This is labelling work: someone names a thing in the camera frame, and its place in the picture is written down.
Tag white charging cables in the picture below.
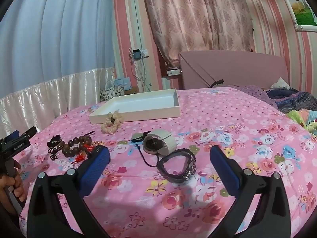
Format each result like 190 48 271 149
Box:
132 59 151 93

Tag framed wall picture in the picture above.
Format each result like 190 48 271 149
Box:
282 0 317 31

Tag light blue box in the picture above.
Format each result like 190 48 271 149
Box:
113 77 132 91

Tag red knotted charm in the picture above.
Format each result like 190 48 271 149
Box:
72 141 104 164

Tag purple knitted blanket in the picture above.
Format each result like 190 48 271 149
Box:
224 84 280 109

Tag pink patterned curtain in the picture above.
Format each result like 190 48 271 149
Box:
140 0 254 68

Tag wooden bead bracelet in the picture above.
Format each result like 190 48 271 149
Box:
58 130 96 158

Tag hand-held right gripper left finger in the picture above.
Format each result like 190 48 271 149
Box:
27 146 111 238

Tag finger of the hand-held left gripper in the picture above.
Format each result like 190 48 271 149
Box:
15 126 37 142
1 131 20 143

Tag floral tote bag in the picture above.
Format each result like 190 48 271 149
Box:
100 81 125 102

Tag pale blue curtain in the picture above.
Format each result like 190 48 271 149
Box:
0 0 116 92

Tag white crumpled cloth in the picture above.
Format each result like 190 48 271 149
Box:
270 77 290 90

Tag beige hair scrunchie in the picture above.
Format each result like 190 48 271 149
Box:
101 109 121 134

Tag grey band wristwatch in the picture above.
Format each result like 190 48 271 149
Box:
143 129 177 157

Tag pink headboard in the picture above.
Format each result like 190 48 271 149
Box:
179 50 289 90

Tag wall socket with charger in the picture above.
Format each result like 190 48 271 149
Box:
129 48 150 61

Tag cream satin cloth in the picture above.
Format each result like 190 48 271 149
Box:
0 67 116 139

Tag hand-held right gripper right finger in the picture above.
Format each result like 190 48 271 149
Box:
209 145 291 238

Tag person's left forearm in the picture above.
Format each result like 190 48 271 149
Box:
0 191 25 238

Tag black knotted cord bracelet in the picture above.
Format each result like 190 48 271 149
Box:
47 134 65 161

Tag person's left hand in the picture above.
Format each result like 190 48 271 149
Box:
0 161 26 204

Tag black braided leather bracelet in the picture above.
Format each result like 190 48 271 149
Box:
157 148 197 183

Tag jade pendant with black cord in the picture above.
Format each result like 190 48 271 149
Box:
131 131 162 168

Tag white shallow tray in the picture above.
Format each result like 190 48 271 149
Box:
89 88 181 124

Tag pink floral bedsheet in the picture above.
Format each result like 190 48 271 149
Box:
18 88 317 238

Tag green colourful blanket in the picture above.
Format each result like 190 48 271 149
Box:
286 109 317 135

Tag dark patterned blanket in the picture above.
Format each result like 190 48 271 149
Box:
266 88 317 116

